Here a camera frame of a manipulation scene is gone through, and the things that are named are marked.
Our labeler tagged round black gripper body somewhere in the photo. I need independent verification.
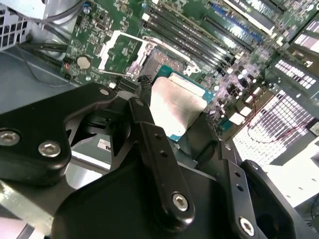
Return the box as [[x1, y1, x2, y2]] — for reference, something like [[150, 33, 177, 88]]
[[52, 159, 237, 239]]

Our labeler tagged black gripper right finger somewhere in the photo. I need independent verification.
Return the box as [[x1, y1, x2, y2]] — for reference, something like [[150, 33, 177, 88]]
[[185, 112, 302, 239]]

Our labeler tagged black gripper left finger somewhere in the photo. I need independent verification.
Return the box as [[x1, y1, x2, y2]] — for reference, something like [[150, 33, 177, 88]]
[[0, 74, 196, 227]]

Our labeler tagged CPU with silver top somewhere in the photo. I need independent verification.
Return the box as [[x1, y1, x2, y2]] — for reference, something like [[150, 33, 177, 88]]
[[150, 64, 217, 142]]

